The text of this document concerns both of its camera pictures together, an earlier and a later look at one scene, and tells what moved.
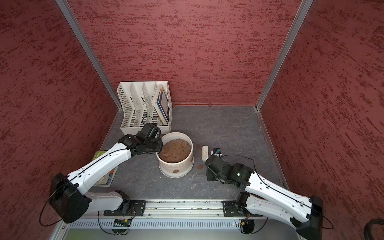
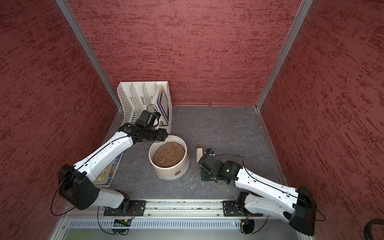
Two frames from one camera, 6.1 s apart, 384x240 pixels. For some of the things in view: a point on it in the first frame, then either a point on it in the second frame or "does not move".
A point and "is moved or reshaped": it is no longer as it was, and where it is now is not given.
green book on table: [106, 181] does not move
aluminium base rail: [182, 209] does not move
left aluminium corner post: [69, 15] does not move
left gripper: [159, 146] -> [161, 135]
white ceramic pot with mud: [176, 159] is moved or reshaped
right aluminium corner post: [301, 14] does not move
